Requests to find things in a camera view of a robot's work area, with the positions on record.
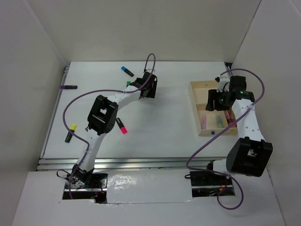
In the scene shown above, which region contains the pastel green highlighter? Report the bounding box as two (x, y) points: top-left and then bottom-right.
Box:
(216, 115), (223, 129)

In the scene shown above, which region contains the pastel lilac highlighter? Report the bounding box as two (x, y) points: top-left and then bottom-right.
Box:
(201, 114), (206, 130)

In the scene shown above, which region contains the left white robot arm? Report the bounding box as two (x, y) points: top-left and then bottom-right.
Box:
(67, 70), (158, 188)

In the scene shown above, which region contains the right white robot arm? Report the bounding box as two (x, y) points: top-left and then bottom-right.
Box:
(205, 76), (273, 185)

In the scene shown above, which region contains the wooden compartment tray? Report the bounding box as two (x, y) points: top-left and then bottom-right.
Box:
(188, 81), (228, 136)

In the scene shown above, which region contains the blue cap black highlighter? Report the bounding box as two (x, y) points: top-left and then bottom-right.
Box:
(121, 66), (134, 77)

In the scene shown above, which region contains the pink cap black highlighter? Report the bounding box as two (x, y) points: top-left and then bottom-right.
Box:
(116, 118), (127, 134)

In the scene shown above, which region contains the yellow cap black highlighter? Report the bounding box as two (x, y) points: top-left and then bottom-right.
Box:
(65, 124), (77, 143)

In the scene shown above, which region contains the purple cap black highlighter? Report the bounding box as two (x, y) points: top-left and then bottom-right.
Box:
(60, 85), (78, 89)

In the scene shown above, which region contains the white front cover plate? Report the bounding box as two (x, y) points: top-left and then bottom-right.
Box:
(106, 169), (193, 204)

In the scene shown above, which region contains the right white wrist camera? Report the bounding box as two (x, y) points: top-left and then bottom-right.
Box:
(215, 74), (230, 93)

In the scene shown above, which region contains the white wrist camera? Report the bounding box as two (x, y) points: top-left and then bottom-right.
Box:
(143, 68), (153, 73)
(215, 74), (230, 93)

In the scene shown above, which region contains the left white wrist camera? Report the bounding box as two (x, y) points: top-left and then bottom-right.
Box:
(143, 68), (153, 73)

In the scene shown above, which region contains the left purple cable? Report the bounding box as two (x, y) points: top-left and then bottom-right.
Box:
(61, 53), (157, 200)

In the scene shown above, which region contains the purple cable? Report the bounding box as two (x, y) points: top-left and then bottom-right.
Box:
(187, 68), (266, 210)
(61, 53), (157, 200)

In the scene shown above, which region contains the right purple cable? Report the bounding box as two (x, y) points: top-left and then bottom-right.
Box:
(187, 68), (266, 210)

